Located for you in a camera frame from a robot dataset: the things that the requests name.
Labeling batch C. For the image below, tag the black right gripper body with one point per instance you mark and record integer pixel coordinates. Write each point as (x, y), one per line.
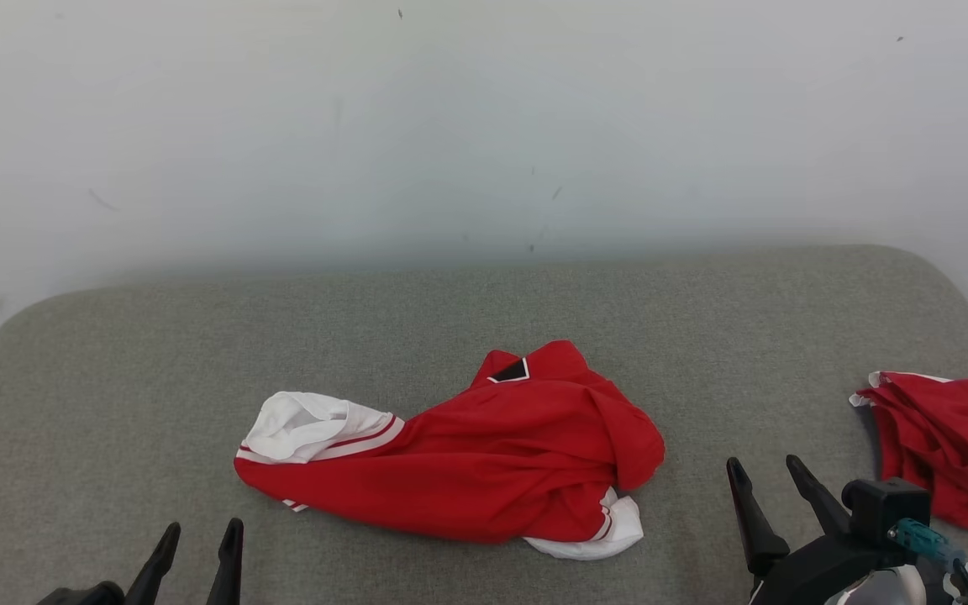
(812, 571)

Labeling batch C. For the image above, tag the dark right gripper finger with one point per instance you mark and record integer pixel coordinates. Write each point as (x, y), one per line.
(754, 529)
(820, 500)

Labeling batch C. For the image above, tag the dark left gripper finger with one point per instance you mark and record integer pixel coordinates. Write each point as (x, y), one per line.
(158, 563)
(230, 563)

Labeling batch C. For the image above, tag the red Bulls shorts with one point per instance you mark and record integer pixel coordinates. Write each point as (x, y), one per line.
(954, 445)

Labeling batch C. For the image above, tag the red Bulls 23 jersey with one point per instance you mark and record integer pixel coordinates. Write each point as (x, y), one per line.
(467, 470)

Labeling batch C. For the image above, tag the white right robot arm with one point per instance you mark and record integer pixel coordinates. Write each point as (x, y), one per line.
(887, 590)

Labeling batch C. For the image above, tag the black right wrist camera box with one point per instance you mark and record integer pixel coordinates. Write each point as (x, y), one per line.
(883, 508)

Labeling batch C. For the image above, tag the teal right camera connector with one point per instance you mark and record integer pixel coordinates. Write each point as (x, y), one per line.
(921, 538)

